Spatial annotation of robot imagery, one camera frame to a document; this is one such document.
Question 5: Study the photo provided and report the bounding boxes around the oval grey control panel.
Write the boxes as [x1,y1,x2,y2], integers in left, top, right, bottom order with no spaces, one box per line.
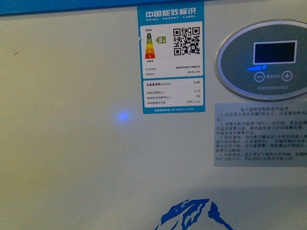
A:
[215,20,307,101]

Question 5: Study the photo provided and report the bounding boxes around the blue energy label sticker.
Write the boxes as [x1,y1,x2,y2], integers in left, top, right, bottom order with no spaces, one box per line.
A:
[137,1,205,114]

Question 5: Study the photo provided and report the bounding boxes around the grey instruction sticker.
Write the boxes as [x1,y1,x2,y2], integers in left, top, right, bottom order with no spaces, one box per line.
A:
[214,102,307,167]

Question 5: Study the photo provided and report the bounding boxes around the white chest freezer blue rim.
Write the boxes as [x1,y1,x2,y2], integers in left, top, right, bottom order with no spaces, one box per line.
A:
[0,0,307,230]

